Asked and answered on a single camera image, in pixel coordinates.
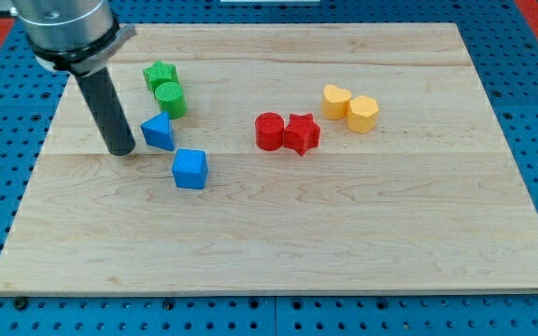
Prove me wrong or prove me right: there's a red star block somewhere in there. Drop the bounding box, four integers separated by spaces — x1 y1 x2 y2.
283 113 320 156

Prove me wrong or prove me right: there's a blue cube block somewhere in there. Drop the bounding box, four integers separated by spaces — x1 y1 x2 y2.
172 148 208 189

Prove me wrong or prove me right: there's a green star block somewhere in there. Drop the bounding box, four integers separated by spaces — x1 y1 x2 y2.
142 61 179 92

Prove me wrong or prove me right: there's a red cylinder block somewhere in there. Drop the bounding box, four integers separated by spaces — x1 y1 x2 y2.
255 112 284 151

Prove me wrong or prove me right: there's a yellow heart block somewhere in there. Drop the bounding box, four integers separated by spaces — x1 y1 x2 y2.
321 84 352 120

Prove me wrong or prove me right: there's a yellow hexagon block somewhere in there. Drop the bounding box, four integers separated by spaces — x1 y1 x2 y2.
346 95 380 133

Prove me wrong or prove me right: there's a blue triangle block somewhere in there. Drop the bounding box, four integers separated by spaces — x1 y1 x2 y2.
140 112 175 151

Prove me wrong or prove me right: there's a green cylinder block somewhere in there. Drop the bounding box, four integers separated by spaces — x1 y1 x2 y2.
154 82 188 119

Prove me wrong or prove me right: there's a light wooden board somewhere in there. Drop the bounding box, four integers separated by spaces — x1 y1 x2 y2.
0 23 538 297

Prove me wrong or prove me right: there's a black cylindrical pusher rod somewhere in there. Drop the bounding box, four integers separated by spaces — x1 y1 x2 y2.
77 67 135 156

